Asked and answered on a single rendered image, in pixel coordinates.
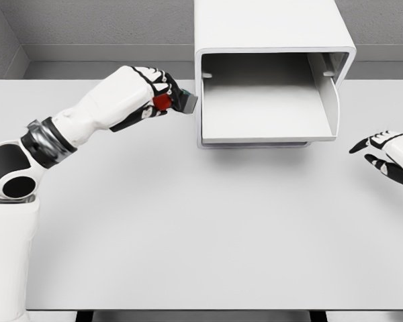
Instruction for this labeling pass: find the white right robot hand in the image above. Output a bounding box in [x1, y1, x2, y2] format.
[349, 131, 403, 189]

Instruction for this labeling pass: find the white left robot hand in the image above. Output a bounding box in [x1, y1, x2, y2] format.
[83, 65, 182, 133]

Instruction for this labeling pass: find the red grey load switch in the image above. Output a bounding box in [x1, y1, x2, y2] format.
[153, 88, 199, 115]

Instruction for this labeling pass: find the white tabletop storage cabinet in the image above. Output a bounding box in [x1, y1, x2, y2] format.
[193, 0, 357, 151]

